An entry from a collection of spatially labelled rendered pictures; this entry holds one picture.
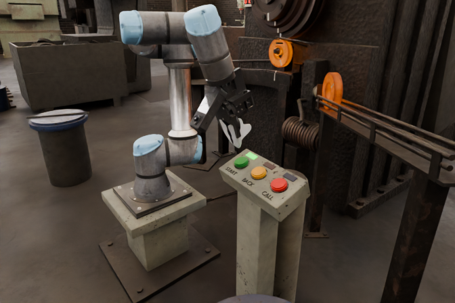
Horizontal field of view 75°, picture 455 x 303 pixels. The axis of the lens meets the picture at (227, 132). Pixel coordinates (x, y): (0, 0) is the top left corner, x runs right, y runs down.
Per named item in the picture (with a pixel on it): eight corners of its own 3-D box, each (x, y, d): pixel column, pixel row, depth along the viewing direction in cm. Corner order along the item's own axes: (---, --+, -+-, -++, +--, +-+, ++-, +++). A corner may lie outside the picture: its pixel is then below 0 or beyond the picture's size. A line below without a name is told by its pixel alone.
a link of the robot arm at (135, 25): (123, 28, 110) (116, -3, 64) (154, 28, 113) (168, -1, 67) (126, 59, 112) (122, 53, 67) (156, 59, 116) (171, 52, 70)
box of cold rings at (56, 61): (107, 92, 425) (99, 34, 397) (131, 104, 365) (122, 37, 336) (23, 105, 364) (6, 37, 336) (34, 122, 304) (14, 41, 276)
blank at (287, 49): (269, 44, 169) (265, 44, 167) (288, 32, 156) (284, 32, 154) (276, 70, 169) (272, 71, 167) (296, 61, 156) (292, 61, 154)
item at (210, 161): (188, 154, 230) (183, 59, 204) (220, 159, 222) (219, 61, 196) (175, 166, 212) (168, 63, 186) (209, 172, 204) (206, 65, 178)
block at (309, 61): (312, 103, 160) (317, 57, 151) (324, 106, 154) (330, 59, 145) (298, 106, 154) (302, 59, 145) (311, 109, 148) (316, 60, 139)
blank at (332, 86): (331, 115, 127) (323, 115, 127) (328, 82, 131) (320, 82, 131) (344, 101, 112) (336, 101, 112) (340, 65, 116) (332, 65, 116)
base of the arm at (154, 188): (143, 205, 112) (141, 181, 109) (126, 189, 123) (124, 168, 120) (177, 191, 122) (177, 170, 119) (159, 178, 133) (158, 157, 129)
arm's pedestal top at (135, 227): (132, 239, 104) (131, 230, 102) (101, 199, 127) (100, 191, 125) (206, 205, 123) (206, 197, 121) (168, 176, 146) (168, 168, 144)
